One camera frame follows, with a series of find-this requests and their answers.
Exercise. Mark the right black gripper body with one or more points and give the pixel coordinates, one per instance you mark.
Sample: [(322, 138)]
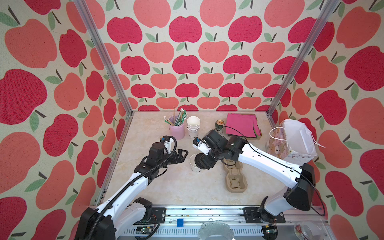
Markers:
[(213, 156)]

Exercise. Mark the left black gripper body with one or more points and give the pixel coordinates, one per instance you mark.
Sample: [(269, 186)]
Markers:
[(167, 159)]

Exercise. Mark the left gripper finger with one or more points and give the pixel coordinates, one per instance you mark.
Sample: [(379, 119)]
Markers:
[(177, 160), (182, 153)]

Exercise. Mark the white paper coffee cup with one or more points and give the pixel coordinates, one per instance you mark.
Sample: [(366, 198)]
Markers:
[(193, 165)]

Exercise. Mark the white patterned paper gift bag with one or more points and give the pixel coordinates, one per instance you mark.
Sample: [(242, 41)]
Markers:
[(292, 142)]

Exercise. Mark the black plastic cup lid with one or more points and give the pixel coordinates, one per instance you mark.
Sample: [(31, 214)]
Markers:
[(204, 162)]

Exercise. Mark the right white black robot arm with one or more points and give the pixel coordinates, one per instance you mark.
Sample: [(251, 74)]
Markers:
[(300, 186)]

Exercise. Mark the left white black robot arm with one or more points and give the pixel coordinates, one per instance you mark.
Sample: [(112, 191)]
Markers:
[(120, 198)]

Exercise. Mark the pink straw holder cup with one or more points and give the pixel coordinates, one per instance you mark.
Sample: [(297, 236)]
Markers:
[(177, 132)]

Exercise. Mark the green beverage can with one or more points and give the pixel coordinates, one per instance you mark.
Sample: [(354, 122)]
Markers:
[(219, 126)]

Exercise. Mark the stack of white paper cups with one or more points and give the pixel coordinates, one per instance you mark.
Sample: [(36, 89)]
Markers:
[(193, 126)]

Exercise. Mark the stack of pink napkins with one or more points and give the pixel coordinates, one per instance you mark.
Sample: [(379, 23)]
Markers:
[(238, 124)]

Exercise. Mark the wrapped straws and stirrers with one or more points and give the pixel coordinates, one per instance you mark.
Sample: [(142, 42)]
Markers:
[(179, 120)]

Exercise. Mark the brown cardboard cup carrier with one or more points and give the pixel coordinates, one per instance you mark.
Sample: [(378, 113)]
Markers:
[(235, 180)]

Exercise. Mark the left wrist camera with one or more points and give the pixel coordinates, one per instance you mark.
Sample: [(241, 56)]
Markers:
[(167, 141)]

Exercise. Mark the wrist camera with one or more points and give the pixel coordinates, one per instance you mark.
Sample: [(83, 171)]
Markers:
[(167, 141), (201, 146)]

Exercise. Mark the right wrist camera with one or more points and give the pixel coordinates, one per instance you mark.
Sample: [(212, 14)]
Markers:
[(201, 146)]

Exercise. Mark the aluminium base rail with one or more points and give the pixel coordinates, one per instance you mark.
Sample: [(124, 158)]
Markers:
[(227, 223)]

